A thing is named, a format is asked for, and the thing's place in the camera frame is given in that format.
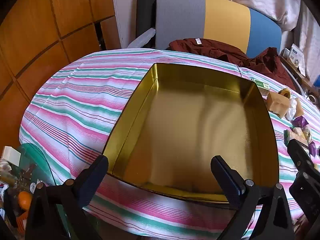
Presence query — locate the small white box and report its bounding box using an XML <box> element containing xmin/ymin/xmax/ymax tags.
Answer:
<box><xmin>289</xmin><ymin>44</ymin><xmax>303</xmax><ymax>67</ymax></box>

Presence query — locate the green white slim box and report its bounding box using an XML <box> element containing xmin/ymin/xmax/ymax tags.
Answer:
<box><xmin>252</xmin><ymin>78</ymin><xmax>271</xmax><ymax>96</ymax></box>

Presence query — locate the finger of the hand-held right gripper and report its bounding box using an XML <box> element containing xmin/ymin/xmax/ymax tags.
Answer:
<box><xmin>287</xmin><ymin>139</ymin><xmax>316</xmax><ymax>178</ymax></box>

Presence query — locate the grey yellow blue chair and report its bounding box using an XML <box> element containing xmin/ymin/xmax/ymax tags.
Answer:
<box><xmin>154</xmin><ymin>0</ymin><xmax>282</xmax><ymax>57</ymax></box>

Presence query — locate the white padded armrest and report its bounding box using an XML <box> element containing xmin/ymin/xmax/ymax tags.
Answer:
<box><xmin>127</xmin><ymin>27</ymin><xmax>157</xmax><ymax>49</ymax></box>

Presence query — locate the white square box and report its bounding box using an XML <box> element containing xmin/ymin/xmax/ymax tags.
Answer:
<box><xmin>2</xmin><ymin>146</ymin><xmax>21</xmax><ymax>167</ymax></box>

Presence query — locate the glass side table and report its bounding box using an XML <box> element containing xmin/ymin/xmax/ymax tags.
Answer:
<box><xmin>0</xmin><ymin>142</ymin><xmax>68</xmax><ymax>240</ymax></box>

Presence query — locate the gold tin box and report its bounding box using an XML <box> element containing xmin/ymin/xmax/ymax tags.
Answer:
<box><xmin>101</xmin><ymin>63</ymin><xmax>280</xmax><ymax>207</ymax></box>

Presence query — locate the pale curtain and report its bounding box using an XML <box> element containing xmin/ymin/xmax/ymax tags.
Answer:
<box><xmin>292</xmin><ymin>0</ymin><xmax>320</xmax><ymax>80</ymax></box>

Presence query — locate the pink green striped bedsheet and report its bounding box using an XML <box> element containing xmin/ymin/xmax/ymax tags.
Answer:
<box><xmin>19</xmin><ymin>49</ymin><xmax>320</xmax><ymax>239</ymax></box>

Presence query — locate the orange fruit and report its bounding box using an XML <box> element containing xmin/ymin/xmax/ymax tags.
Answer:
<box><xmin>18</xmin><ymin>191</ymin><xmax>33</xmax><ymax>210</ymax></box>

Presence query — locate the maroon garment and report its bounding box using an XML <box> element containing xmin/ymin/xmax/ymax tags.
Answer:
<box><xmin>168</xmin><ymin>38</ymin><xmax>299</xmax><ymax>92</ymax></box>

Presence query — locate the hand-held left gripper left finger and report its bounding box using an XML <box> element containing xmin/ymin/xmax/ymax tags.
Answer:
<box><xmin>25</xmin><ymin>155</ymin><xmax>109</xmax><ymax>240</ymax></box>

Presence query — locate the black post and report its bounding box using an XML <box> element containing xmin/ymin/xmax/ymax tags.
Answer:
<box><xmin>136</xmin><ymin>0</ymin><xmax>160</xmax><ymax>48</ymax></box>

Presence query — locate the large brown packet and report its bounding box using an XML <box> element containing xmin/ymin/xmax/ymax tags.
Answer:
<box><xmin>265</xmin><ymin>91</ymin><xmax>292</xmax><ymax>120</ymax></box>

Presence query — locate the pale yellow packet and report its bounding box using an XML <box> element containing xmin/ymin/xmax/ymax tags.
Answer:
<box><xmin>301</xmin><ymin>125</ymin><xmax>313</xmax><ymax>140</ymax></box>

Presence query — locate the wooden ledge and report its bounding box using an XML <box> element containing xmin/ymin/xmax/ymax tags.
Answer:
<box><xmin>279</xmin><ymin>55</ymin><xmax>320</xmax><ymax>98</ymax></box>

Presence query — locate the tape roll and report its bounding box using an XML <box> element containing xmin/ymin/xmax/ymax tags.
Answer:
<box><xmin>278</xmin><ymin>88</ymin><xmax>292</xmax><ymax>100</ymax></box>

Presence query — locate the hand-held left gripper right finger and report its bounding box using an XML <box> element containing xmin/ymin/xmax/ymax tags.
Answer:
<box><xmin>211</xmin><ymin>155</ymin><xmax>295</xmax><ymax>240</ymax></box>

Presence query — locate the wooden wardrobe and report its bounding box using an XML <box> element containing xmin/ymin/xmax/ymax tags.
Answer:
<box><xmin>0</xmin><ymin>0</ymin><xmax>123</xmax><ymax>140</ymax></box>

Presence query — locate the white plastic packet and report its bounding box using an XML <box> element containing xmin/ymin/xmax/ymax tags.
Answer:
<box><xmin>285</xmin><ymin>98</ymin><xmax>300</xmax><ymax>121</ymax></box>

